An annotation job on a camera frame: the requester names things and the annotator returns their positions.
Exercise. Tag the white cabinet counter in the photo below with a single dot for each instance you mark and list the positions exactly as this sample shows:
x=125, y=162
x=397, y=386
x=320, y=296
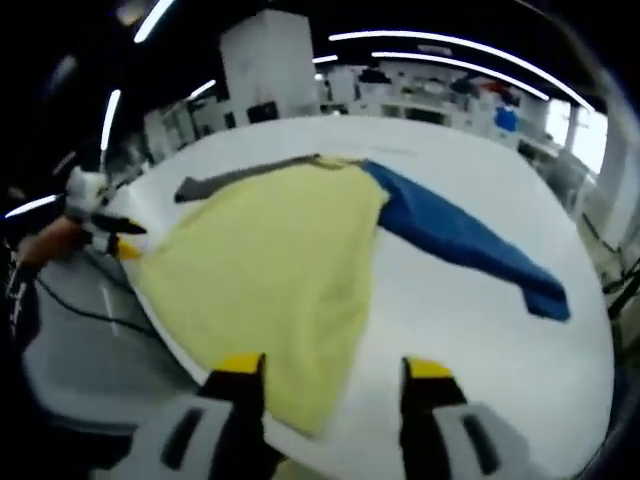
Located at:
x=415, y=107

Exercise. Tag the ceiling air vent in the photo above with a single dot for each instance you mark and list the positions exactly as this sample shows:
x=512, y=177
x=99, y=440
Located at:
x=433, y=49

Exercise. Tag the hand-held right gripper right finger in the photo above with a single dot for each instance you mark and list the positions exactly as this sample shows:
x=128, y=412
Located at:
x=425, y=430

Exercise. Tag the short curved ceiling light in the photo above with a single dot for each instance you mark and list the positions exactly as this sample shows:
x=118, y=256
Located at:
x=465, y=70

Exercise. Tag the blue storage bin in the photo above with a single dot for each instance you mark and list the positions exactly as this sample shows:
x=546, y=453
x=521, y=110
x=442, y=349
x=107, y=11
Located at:
x=507, y=119

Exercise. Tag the straight ceiling light strip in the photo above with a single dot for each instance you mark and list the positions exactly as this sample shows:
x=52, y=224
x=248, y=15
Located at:
x=152, y=20
x=111, y=120

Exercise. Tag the black chair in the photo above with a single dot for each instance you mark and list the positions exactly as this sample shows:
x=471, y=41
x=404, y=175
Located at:
x=262, y=112

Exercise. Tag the long curved ceiling light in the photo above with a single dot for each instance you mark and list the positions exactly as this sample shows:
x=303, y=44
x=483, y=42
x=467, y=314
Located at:
x=465, y=55

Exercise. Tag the yellow blue grey garment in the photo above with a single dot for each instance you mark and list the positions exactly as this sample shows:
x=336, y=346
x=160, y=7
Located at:
x=270, y=265

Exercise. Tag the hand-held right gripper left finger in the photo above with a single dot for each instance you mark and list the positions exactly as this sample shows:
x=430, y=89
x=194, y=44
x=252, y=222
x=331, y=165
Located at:
x=235, y=415

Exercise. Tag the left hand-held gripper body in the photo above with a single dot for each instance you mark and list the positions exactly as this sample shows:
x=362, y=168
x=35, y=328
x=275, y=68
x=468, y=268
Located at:
x=85, y=195

